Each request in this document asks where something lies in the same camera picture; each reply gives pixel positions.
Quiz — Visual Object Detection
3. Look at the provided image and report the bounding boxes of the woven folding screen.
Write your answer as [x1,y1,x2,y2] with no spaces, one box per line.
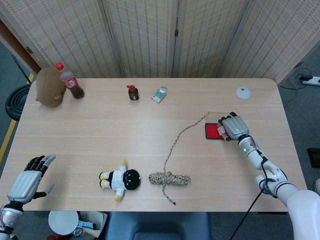
[0,0,320,85]

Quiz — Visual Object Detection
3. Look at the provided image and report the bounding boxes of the black-headed plush doll white shirt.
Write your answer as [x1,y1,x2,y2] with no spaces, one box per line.
[98,159,142,202]

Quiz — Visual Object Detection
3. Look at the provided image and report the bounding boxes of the cola bottle red cap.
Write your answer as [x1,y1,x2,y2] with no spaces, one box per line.
[55,62,85,100]

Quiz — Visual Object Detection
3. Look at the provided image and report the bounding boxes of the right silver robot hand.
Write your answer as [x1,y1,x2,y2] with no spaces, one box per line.
[216,111,251,142]

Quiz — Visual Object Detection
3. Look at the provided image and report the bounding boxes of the red box with clear lid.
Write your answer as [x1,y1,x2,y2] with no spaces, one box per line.
[204,112,235,140]

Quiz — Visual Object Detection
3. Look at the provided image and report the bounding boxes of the white round table grommet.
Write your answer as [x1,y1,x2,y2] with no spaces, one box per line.
[236,86,252,100]

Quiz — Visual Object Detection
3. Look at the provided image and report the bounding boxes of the white round bowl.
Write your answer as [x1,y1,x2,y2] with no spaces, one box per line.
[48,210,80,236]

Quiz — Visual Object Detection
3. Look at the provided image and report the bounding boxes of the black flat floor object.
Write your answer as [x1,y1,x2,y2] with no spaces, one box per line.
[307,147,320,169]

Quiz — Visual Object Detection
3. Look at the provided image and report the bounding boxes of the brown wooden door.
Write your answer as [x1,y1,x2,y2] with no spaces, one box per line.
[0,19,42,76]

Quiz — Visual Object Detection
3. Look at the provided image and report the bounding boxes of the green white tissue pack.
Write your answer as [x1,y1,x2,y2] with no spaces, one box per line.
[151,85,168,104]

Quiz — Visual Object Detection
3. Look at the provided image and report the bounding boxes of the white power strip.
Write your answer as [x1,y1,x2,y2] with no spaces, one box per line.
[301,76,320,87]

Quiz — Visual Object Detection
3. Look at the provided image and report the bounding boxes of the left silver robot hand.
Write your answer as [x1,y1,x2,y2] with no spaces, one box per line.
[6,154,56,203]

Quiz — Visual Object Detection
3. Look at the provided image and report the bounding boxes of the box with papers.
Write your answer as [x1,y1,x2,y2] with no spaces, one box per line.
[72,211,108,238]

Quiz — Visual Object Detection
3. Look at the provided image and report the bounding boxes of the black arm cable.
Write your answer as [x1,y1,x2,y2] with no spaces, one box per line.
[228,149,270,240]

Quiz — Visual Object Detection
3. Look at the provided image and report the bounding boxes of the blue chair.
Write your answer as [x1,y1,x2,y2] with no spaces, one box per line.
[104,211,212,240]

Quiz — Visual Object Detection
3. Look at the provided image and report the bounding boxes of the black ink bottle red cap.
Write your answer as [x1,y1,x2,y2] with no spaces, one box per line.
[126,84,140,102]

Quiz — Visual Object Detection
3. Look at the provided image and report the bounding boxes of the black round stool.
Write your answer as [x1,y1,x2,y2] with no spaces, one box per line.
[5,83,32,123]

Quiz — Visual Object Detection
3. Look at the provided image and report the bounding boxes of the brown plush toy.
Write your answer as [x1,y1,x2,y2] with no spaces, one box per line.
[34,67,66,108]

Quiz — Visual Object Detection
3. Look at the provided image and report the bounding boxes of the speckled rope bundle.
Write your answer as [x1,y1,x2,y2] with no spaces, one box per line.
[148,111,211,206]

